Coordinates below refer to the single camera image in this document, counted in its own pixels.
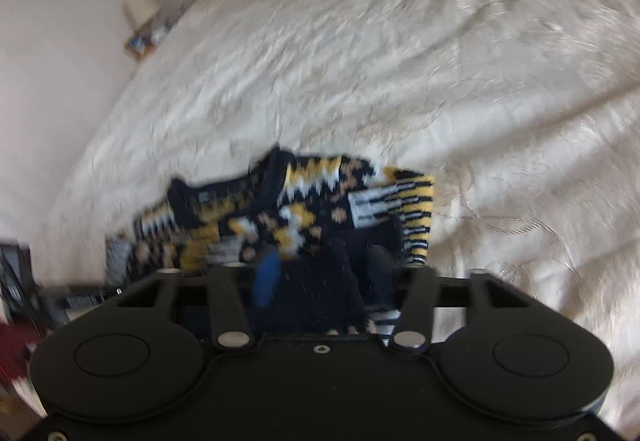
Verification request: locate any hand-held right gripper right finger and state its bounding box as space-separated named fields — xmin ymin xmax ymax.
xmin=390 ymin=266 xmax=546 ymax=353

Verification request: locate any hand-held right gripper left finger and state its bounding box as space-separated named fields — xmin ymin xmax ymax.
xmin=100 ymin=251 xmax=281 ymax=353

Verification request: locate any navy yellow patterned knit sweater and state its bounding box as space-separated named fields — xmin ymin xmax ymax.
xmin=104 ymin=146 xmax=437 ymax=338

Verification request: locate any red cloth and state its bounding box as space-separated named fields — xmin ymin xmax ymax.
xmin=0 ymin=323 xmax=36 ymax=382

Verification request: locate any cream bedspread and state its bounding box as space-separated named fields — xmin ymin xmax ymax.
xmin=30 ymin=0 xmax=640 ymax=432

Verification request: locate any cream shade table lamp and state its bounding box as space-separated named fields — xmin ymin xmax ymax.
xmin=124 ymin=0 xmax=162 ymax=29

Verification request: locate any wooden photo frame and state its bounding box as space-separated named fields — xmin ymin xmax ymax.
xmin=123 ymin=33 xmax=153 ymax=58

